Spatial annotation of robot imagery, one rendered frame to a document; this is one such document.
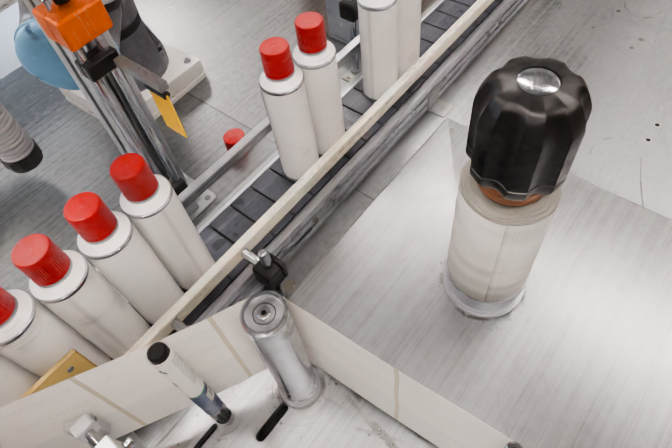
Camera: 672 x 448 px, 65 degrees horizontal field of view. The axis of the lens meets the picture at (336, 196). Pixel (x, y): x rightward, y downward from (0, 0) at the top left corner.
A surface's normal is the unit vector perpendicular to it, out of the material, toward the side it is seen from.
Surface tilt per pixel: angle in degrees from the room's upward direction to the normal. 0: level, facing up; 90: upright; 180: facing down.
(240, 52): 0
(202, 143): 0
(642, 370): 0
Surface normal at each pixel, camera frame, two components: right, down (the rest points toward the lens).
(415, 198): -0.10, -0.59
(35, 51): 0.19, 0.83
